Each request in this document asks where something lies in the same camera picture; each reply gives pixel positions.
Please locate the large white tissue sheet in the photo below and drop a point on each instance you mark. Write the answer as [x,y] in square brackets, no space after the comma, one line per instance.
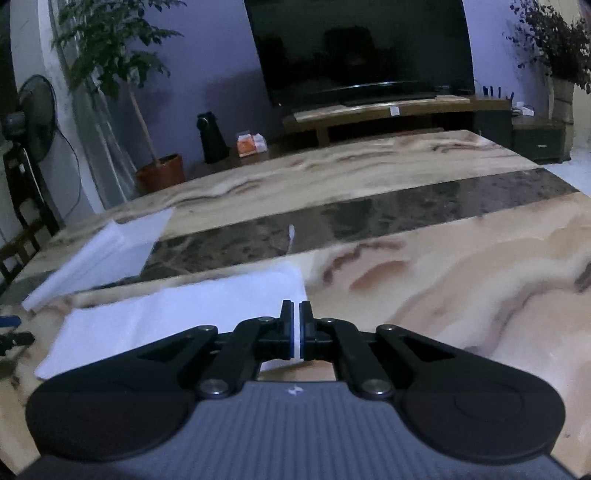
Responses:
[101,258]

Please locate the orange white tissue pack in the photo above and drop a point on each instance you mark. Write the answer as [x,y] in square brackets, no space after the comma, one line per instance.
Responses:
[251,144]

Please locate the black cone speaker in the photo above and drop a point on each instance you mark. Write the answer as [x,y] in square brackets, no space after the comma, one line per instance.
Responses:
[212,138]

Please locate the wooden television stand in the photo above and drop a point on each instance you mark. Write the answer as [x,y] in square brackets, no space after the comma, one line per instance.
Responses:
[369,108]

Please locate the small dark bottles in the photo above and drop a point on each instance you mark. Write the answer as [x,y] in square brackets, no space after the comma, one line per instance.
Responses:
[490,92]

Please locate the black flat television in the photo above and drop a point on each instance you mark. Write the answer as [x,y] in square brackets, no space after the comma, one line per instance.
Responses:
[360,46]

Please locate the small white box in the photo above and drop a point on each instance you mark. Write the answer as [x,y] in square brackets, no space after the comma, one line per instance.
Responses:
[524,110]

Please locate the white sheer curtain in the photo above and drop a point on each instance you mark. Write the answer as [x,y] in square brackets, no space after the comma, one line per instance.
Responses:
[92,138]

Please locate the potted green tree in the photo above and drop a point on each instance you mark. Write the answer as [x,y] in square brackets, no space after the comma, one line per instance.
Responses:
[159,175]

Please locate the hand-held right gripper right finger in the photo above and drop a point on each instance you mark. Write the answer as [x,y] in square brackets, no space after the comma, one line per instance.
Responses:
[305,325]

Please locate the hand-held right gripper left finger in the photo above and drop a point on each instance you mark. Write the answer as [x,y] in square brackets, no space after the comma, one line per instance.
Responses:
[287,325]

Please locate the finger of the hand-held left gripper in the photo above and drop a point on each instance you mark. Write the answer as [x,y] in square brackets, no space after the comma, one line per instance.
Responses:
[18,342]
[9,321]

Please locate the woven pale vase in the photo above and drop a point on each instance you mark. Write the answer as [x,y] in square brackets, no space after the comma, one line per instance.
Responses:
[563,101]

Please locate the dark wooden chair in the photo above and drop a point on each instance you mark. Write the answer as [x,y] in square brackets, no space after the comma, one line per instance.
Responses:
[27,194]

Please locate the white paper strip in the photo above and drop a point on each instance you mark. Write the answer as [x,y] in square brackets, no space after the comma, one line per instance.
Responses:
[291,237]

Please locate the dried dark flower bouquet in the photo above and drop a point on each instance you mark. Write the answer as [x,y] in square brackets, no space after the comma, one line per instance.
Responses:
[554,41]

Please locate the black standing fan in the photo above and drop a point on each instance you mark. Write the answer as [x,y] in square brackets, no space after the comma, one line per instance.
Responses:
[34,115]

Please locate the white napkin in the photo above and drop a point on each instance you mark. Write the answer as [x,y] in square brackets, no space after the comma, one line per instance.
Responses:
[184,314]

